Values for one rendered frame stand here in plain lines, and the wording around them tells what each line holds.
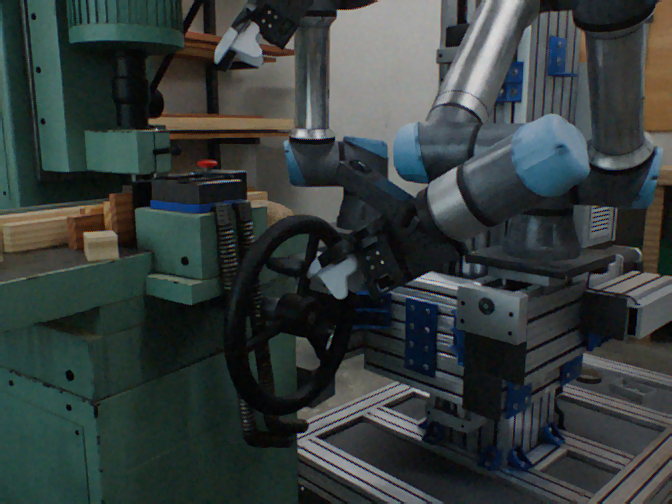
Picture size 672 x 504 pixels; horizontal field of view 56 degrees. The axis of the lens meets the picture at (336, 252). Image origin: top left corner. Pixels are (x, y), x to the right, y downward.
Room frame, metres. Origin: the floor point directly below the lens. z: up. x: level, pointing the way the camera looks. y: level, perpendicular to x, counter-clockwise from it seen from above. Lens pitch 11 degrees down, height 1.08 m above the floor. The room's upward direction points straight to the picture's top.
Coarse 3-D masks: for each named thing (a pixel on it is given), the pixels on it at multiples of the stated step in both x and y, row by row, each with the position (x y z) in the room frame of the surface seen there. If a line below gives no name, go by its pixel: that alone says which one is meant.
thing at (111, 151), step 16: (96, 144) 1.06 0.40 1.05; (112, 144) 1.04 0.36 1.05; (128, 144) 1.02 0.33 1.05; (144, 144) 1.02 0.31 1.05; (160, 144) 1.04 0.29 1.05; (96, 160) 1.07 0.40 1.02; (112, 160) 1.04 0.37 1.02; (128, 160) 1.02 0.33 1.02; (144, 160) 1.02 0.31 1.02; (160, 160) 1.04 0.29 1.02
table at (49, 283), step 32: (32, 256) 0.85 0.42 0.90; (64, 256) 0.85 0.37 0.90; (128, 256) 0.85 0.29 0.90; (288, 256) 1.14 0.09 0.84; (0, 288) 0.70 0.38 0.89; (32, 288) 0.73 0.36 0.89; (64, 288) 0.76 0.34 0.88; (96, 288) 0.80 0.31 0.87; (128, 288) 0.84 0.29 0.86; (160, 288) 0.85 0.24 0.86; (192, 288) 0.81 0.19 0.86; (0, 320) 0.70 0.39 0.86; (32, 320) 0.73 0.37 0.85
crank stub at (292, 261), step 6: (270, 258) 0.80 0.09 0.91; (276, 258) 0.79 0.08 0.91; (282, 258) 0.79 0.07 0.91; (288, 258) 0.78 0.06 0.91; (294, 258) 0.78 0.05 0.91; (270, 264) 0.79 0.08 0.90; (276, 264) 0.79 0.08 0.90; (282, 264) 0.78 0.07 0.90; (288, 264) 0.77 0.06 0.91; (294, 264) 0.77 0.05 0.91; (300, 264) 0.77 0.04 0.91; (306, 264) 0.78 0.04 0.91; (276, 270) 0.79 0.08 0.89; (282, 270) 0.78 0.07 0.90; (288, 270) 0.77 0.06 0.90; (294, 270) 0.77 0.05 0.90; (300, 270) 0.77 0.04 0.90; (306, 270) 0.78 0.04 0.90; (294, 276) 0.77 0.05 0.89; (300, 276) 0.77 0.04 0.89
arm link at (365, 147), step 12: (348, 144) 1.59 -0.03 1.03; (360, 144) 1.57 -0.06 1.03; (372, 144) 1.57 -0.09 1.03; (384, 144) 1.60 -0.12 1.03; (348, 156) 1.57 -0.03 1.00; (360, 156) 1.57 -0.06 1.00; (372, 156) 1.57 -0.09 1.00; (384, 156) 1.59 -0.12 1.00; (372, 168) 1.57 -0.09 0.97; (384, 168) 1.59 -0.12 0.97
